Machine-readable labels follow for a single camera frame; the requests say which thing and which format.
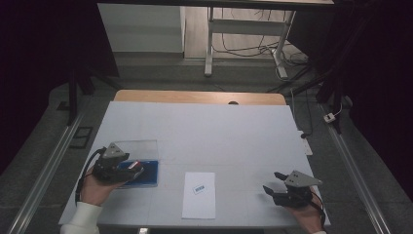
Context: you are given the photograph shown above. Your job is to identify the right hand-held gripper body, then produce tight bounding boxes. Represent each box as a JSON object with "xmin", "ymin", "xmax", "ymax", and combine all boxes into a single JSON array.
[{"xmin": 272, "ymin": 170, "xmax": 324, "ymax": 209}]

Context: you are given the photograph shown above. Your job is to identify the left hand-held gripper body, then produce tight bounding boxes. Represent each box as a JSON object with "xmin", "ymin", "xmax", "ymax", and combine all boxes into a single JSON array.
[{"xmin": 92, "ymin": 141, "xmax": 134, "ymax": 184}]

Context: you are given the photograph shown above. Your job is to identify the blue ink pad clear case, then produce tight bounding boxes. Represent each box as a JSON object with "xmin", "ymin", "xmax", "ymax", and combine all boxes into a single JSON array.
[{"xmin": 111, "ymin": 139, "xmax": 160, "ymax": 189}]

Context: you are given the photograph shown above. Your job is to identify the person's left hand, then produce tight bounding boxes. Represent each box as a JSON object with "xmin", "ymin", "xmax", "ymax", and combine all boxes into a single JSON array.
[{"xmin": 79, "ymin": 166, "xmax": 127, "ymax": 208}]

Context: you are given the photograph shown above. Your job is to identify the person's right hand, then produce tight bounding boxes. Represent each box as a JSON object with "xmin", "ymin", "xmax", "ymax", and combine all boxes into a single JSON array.
[{"xmin": 287, "ymin": 197, "xmax": 326, "ymax": 234}]

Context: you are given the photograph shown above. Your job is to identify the black floor plate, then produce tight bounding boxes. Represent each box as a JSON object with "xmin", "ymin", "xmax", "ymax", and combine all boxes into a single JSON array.
[{"xmin": 69, "ymin": 126, "xmax": 94, "ymax": 150}]

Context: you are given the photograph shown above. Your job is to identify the white paper sheet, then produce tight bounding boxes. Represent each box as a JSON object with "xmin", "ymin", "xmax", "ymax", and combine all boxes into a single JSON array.
[{"xmin": 181, "ymin": 171, "xmax": 217, "ymax": 220}]

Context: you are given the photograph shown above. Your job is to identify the white table cover board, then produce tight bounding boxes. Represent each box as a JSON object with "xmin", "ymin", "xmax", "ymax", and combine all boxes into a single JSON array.
[{"xmin": 57, "ymin": 100, "xmax": 331, "ymax": 228}]

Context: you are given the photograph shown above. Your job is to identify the black tripod stand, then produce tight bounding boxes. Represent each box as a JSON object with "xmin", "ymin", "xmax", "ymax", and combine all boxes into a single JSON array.
[{"xmin": 66, "ymin": 62, "xmax": 122, "ymax": 127}]

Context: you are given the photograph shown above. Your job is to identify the white cabinet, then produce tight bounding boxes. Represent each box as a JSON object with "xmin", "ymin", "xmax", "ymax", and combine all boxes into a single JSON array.
[{"xmin": 96, "ymin": 3, "xmax": 187, "ymax": 54}]

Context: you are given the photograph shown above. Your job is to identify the black curtain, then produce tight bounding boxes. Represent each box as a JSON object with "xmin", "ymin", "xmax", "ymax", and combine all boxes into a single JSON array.
[
  {"xmin": 286, "ymin": 0, "xmax": 413, "ymax": 203},
  {"xmin": 0, "ymin": 0, "xmax": 120, "ymax": 175}
]

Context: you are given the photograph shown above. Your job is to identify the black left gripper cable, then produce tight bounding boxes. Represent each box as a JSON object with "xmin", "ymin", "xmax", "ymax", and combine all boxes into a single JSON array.
[{"xmin": 75, "ymin": 147, "xmax": 107, "ymax": 206}]

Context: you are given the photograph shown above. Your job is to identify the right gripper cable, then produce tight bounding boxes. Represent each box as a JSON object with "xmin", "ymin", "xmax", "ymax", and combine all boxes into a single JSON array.
[{"xmin": 310, "ymin": 189, "xmax": 327, "ymax": 228}]

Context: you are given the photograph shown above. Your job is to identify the aluminium rail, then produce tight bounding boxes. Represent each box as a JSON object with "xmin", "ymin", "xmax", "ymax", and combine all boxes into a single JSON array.
[
  {"xmin": 6, "ymin": 113, "xmax": 84, "ymax": 234},
  {"xmin": 319, "ymin": 103, "xmax": 394, "ymax": 234}
]

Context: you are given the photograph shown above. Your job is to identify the black floor cables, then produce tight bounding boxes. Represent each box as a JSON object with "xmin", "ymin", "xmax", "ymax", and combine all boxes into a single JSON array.
[{"xmin": 212, "ymin": 8, "xmax": 310, "ymax": 67}]

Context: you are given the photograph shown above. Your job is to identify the white desk frame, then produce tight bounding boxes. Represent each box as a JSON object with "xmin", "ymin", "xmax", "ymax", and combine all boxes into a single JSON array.
[{"xmin": 204, "ymin": 6, "xmax": 297, "ymax": 80}]

